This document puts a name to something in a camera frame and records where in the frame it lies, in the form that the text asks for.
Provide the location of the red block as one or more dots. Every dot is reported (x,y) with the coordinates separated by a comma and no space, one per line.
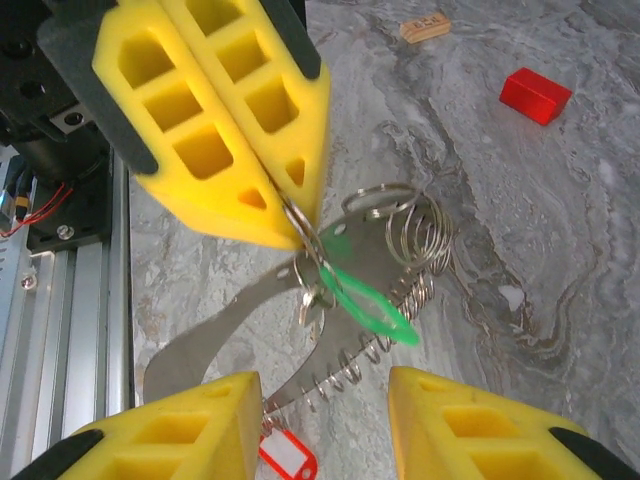
(535,95)

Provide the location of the aluminium mounting rail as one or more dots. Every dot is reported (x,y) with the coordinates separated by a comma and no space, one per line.
(80,325)

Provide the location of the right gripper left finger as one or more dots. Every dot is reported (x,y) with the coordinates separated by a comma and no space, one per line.
(165,440)

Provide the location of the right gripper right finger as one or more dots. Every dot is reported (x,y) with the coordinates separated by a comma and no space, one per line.
(480,440)

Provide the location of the green plastic key tag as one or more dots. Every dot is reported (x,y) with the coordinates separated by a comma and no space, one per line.
(370,310)

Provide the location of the small wooden block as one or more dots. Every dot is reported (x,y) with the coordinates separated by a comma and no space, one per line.
(425,27)

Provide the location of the red plastic key tag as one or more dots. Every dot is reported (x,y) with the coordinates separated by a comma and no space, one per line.
(287,457)

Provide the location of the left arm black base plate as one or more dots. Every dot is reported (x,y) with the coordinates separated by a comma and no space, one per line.
(85,235)

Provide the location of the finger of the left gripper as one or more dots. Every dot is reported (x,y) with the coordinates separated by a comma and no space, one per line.
(165,135)
(300,90)

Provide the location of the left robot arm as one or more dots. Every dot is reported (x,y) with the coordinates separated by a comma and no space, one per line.
(60,160)

